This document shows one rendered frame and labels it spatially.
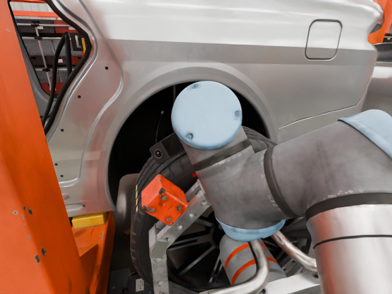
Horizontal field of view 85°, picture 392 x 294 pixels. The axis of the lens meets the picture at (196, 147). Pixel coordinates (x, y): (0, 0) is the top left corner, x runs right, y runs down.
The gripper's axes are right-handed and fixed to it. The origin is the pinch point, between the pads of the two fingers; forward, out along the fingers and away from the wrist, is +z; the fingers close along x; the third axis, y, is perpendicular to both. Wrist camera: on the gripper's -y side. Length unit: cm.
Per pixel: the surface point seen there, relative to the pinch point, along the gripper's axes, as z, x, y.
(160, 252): -6.9, -22.3, -18.8
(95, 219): 39, -10, -52
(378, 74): 158, -11, 227
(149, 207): -13.2, -10.1, -15.1
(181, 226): -7.6, -18.6, -11.3
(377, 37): 264, 41, 365
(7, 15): -26.8, 31.0, -19.5
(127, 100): 18.8, 26.3, -13.3
